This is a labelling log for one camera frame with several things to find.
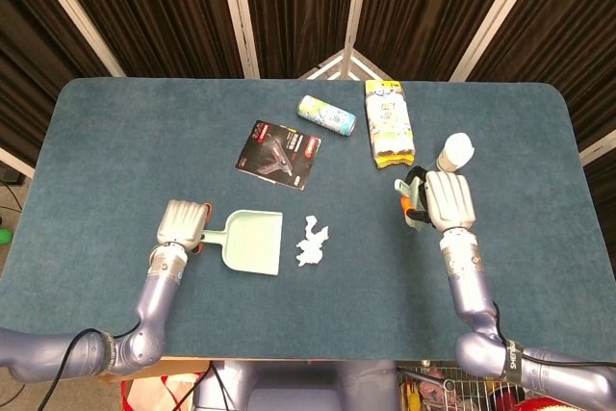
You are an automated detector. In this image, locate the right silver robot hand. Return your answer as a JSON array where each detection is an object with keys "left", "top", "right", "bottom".
[{"left": 401, "top": 165, "right": 477, "bottom": 233}]

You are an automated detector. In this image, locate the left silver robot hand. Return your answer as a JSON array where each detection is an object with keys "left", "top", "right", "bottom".
[{"left": 156, "top": 198, "right": 216, "bottom": 254}]

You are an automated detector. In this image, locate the mint green hand broom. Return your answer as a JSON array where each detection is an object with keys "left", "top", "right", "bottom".
[{"left": 394, "top": 167, "right": 434, "bottom": 232}]

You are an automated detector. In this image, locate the mint green dustpan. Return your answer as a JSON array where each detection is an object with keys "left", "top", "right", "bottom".
[{"left": 199, "top": 209, "right": 284, "bottom": 277}]

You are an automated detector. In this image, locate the white paper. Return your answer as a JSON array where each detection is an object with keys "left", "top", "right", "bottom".
[{"left": 294, "top": 215, "right": 334, "bottom": 268}]

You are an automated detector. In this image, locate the small white bottle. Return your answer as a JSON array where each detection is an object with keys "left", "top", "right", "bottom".
[{"left": 436, "top": 132, "right": 476, "bottom": 175}]

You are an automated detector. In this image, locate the blue felt table mat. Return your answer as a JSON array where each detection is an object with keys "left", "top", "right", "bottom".
[{"left": 0, "top": 76, "right": 616, "bottom": 363}]

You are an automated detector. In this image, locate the yellow sponge pack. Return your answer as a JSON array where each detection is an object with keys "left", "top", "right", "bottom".
[{"left": 364, "top": 79, "right": 417, "bottom": 171}]

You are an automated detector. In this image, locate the black product package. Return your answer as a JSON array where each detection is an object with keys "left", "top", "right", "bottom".
[{"left": 234, "top": 118, "right": 324, "bottom": 192}]

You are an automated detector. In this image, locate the brown cardboard box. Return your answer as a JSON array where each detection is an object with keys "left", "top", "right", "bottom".
[{"left": 103, "top": 357, "right": 213, "bottom": 383}]

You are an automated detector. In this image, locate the patterned drink can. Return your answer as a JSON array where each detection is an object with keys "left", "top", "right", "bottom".
[{"left": 295, "top": 94, "right": 358, "bottom": 139}]

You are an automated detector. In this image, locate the white partition base foot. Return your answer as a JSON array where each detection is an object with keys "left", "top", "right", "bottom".
[{"left": 297, "top": 47, "right": 387, "bottom": 82}]

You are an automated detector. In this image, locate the red and white bag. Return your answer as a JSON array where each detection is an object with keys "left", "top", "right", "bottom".
[{"left": 119, "top": 372, "right": 206, "bottom": 411}]

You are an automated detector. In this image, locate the dark brown curtain panel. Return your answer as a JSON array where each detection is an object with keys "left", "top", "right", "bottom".
[
  {"left": 45, "top": 0, "right": 244, "bottom": 79},
  {"left": 469, "top": 0, "right": 616, "bottom": 152},
  {"left": 355, "top": 0, "right": 524, "bottom": 83},
  {"left": 240, "top": 0, "right": 362, "bottom": 79},
  {"left": 0, "top": 0, "right": 115, "bottom": 167}
]

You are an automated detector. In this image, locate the purple-grey robot torso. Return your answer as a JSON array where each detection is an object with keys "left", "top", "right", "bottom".
[{"left": 192, "top": 360, "right": 400, "bottom": 411}]

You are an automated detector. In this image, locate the red knitted hat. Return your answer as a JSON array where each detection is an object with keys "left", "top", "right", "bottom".
[{"left": 509, "top": 398, "right": 583, "bottom": 411}]

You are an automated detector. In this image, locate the black torso cable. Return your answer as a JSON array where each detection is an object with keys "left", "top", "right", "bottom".
[{"left": 205, "top": 360, "right": 230, "bottom": 411}]

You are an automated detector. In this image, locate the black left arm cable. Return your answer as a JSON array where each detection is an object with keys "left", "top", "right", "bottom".
[{"left": 36, "top": 327, "right": 141, "bottom": 411}]

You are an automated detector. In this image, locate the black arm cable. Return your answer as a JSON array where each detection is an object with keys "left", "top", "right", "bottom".
[
  {"left": 490, "top": 302, "right": 616, "bottom": 372},
  {"left": 36, "top": 327, "right": 141, "bottom": 411}
]

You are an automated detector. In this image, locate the metal wire basket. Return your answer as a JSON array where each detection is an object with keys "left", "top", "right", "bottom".
[{"left": 397, "top": 361, "right": 511, "bottom": 411}]

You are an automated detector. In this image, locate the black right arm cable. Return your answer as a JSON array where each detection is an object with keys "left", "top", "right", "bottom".
[{"left": 490, "top": 302, "right": 616, "bottom": 372}]

